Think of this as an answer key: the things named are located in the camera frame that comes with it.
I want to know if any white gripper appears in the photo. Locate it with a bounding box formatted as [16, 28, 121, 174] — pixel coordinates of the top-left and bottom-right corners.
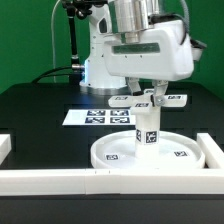
[103, 20, 194, 106]

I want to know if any white cross-shaped table base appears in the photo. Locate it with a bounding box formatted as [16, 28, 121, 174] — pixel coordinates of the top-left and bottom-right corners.
[108, 89, 187, 115]

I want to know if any white round table top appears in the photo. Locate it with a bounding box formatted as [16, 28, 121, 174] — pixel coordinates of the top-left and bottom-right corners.
[90, 130, 205, 170]

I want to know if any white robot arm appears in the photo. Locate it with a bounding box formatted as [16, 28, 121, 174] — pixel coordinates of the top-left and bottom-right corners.
[80, 0, 194, 95]

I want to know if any white marker sheet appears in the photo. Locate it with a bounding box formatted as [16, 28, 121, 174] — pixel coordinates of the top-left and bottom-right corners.
[63, 109, 135, 126]

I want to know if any white U-shaped fence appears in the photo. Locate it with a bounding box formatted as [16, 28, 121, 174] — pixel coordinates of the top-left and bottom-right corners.
[0, 133, 224, 196]

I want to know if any grey cable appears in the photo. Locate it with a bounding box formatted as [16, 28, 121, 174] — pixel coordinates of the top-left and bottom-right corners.
[50, 0, 63, 84]

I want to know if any black cable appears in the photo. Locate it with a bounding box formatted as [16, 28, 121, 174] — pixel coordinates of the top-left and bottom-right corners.
[31, 65, 75, 84]

